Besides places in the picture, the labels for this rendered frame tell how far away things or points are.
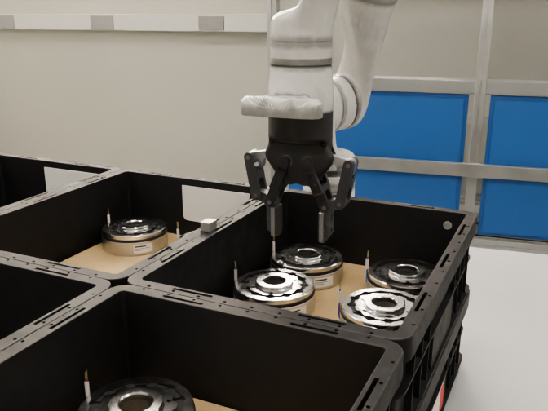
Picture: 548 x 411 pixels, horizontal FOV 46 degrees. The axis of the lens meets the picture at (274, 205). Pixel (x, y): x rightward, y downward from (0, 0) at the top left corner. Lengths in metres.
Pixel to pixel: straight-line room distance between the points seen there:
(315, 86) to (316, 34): 0.06
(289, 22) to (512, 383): 0.58
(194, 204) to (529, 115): 1.77
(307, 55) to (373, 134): 1.97
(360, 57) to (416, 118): 1.58
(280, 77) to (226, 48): 3.01
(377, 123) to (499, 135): 0.47
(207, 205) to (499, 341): 0.51
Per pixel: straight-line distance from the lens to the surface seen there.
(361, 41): 1.04
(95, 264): 1.01
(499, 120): 2.62
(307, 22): 0.71
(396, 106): 2.63
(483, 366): 1.01
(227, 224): 0.84
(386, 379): 0.51
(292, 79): 0.71
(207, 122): 3.82
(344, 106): 1.07
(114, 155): 4.15
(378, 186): 2.71
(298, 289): 0.81
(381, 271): 0.88
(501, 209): 2.70
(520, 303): 1.23
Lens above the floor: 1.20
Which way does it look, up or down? 17 degrees down
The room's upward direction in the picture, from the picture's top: straight up
